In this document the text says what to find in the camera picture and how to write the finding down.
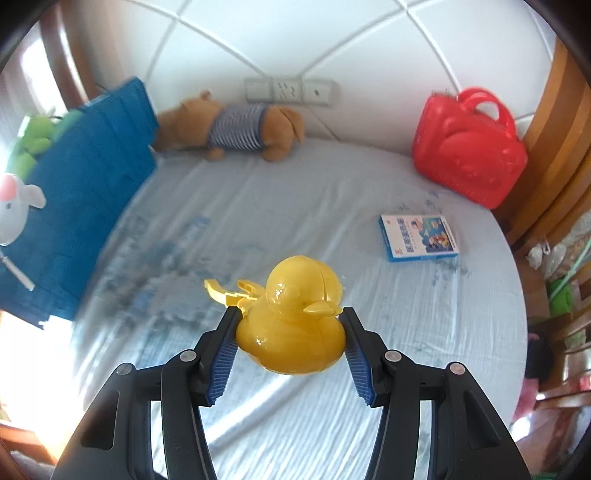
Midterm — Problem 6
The white stick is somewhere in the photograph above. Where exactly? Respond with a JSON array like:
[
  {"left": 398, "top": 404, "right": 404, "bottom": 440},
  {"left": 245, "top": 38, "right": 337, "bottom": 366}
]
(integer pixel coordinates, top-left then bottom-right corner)
[{"left": 0, "top": 253, "right": 36, "bottom": 292}]

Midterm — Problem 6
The pink cloth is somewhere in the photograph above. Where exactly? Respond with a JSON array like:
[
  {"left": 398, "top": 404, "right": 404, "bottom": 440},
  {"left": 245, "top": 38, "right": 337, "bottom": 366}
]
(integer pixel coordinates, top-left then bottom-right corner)
[{"left": 513, "top": 376, "right": 539, "bottom": 418}]

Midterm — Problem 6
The red plastic handbag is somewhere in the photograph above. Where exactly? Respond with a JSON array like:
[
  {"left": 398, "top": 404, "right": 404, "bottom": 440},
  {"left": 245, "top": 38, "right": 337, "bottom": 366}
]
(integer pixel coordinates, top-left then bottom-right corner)
[{"left": 412, "top": 88, "right": 528, "bottom": 210}]

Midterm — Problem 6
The green plush toy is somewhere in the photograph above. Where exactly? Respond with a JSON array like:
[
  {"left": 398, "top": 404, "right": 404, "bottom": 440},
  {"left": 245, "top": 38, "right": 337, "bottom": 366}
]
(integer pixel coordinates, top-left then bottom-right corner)
[{"left": 9, "top": 112, "right": 80, "bottom": 177}]

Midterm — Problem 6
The white padded headboard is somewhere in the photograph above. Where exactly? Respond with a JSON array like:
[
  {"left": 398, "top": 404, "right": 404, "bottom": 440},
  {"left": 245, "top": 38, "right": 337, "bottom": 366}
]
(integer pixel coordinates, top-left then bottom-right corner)
[{"left": 60, "top": 0, "right": 555, "bottom": 144}]

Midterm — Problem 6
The yellow plastic duck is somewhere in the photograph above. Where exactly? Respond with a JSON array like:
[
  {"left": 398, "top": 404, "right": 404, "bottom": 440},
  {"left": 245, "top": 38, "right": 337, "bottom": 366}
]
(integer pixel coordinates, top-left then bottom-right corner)
[{"left": 204, "top": 255, "right": 347, "bottom": 376}]

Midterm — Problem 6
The white plastic bag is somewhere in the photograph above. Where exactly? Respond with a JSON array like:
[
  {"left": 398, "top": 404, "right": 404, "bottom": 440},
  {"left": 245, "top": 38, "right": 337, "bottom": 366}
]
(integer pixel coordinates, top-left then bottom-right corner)
[{"left": 527, "top": 241, "right": 568, "bottom": 274}]

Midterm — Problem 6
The light blue bed sheet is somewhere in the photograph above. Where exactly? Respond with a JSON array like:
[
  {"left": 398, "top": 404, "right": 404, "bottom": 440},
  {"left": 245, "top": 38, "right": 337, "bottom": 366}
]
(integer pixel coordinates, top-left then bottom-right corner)
[{"left": 69, "top": 138, "right": 530, "bottom": 480}]

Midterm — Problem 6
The white mouse plush toy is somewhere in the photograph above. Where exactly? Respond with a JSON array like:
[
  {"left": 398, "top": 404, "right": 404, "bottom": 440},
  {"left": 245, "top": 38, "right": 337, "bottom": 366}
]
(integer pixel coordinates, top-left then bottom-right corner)
[{"left": 0, "top": 172, "right": 48, "bottom": 248}]

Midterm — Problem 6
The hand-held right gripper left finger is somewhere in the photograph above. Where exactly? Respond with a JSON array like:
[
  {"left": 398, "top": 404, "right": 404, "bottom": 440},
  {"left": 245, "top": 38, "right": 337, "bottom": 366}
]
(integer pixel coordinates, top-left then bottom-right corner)
[{"left": 53, "top": 307, "right": 245, "bottom": 480}]

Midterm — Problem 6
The wooden headboard frame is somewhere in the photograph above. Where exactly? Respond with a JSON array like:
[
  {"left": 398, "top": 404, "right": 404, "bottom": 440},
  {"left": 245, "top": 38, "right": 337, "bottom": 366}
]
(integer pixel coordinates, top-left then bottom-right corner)
[{"left": 46, "top": 0, "right": 591, "bottom": 252}]

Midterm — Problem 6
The green cloth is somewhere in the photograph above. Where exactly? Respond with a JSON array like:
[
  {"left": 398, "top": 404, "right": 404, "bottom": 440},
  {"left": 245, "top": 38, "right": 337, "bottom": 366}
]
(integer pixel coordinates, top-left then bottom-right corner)
[{"left": 549, "top": 276, "right": 576, "bottom": 316}]

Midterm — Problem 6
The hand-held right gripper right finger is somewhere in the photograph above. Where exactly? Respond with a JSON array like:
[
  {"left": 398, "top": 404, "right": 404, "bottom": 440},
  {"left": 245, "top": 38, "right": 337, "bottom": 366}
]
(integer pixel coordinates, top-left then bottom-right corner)
[{"left": 339, "top": 306, "right": 532, "bottom": 480}]

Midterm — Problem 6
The blue quilted storage basket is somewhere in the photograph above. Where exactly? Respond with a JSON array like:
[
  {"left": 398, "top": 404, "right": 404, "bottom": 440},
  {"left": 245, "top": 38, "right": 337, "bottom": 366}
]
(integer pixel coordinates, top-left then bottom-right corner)
[{"left": 0, "top": 76, "right": 160, "bottom": 325}]

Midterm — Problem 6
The blue printed box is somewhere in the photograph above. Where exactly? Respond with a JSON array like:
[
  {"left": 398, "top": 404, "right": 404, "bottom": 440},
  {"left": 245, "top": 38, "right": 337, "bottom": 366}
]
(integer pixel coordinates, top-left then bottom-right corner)
[{"left": 379, "top": 213, "right": 461, "bottom": 263}]

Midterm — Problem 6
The white wall socket panel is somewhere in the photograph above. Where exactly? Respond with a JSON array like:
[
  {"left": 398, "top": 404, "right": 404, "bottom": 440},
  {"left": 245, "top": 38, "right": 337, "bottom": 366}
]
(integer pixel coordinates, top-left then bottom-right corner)
[{"left": 244, "top": 77, "right": 336, "bottom": 110}]

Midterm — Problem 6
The brown teddy bear striped shirt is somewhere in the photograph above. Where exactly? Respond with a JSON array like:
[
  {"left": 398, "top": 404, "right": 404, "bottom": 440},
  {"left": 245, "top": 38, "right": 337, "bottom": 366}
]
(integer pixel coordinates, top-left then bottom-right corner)
[{"left": 152, "top": 91, "right": 306, "bottom": 163}]

